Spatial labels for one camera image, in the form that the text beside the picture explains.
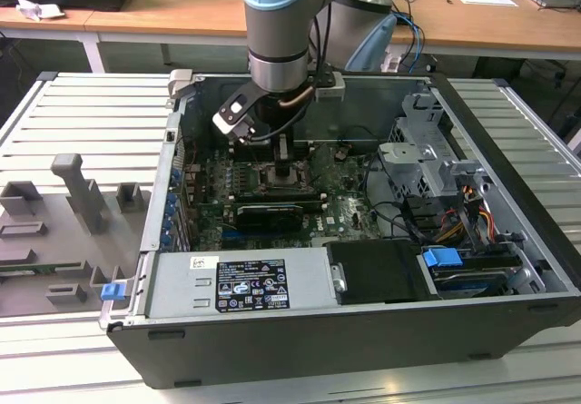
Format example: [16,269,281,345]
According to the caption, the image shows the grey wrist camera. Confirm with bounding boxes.
[315,71,347,103]

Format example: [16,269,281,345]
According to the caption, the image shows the grey flat laptop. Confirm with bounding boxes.
[525,0,581,14]

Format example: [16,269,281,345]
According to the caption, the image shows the green RAM stick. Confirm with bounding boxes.
[0,262,84,277]

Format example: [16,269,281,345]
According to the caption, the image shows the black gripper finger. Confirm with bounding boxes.
[272,133,298,191]

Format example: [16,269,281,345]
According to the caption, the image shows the blue cable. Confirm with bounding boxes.
[391,9,426,74]

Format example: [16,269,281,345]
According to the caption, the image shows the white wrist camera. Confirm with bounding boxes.
[212,89,256,141]

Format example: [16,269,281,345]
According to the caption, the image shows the black camera cable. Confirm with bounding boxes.
[248,0,335,143]

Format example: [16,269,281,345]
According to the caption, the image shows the grey case release handle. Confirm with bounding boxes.
[166,68,197,100]

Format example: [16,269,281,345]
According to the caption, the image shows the black internal cable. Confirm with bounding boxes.
[361,149,426,244]

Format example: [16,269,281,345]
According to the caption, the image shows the grey power supply unit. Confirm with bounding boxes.
[145,245,342,320]

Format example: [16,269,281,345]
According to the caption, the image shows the yellow red wire bundle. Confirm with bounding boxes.
[434,184,495,242]

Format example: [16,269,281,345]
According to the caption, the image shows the grey parts rack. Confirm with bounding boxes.
[0,153,153,320]

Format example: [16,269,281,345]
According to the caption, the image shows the black graphics card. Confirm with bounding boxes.
[234,202,304,234]

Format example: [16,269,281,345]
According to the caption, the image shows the wooden office desk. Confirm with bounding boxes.
[0,0,581,74]

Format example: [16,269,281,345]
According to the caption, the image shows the blue case latch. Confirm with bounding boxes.
[101,282,125,303]

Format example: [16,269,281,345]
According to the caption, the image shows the white power adapter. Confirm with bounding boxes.
[379,44,404,74]

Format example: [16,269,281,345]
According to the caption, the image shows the grey metal drive cage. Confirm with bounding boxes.
[375,92,492,202]

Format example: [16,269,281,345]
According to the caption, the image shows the black CPU socket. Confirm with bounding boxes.
[256,162,315,195]

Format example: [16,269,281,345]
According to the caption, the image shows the green motherboard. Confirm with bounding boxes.
[183,143,412,251]

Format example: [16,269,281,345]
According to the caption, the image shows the blue disk carrier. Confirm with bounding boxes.
[420,246,463,270]

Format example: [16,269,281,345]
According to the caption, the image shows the white paper sheet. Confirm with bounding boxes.
[454,0,520,8]

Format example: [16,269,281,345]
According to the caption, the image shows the crumpled white paper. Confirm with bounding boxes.
[15,0,65,22]

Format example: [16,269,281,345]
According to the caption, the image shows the black plastic air shroud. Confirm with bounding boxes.
[325,239,440,306]

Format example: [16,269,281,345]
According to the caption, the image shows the silver CPU plate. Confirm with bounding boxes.
[268,167,311,190]

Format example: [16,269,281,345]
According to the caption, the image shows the black open PC case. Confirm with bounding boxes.
[99,68,581,389]

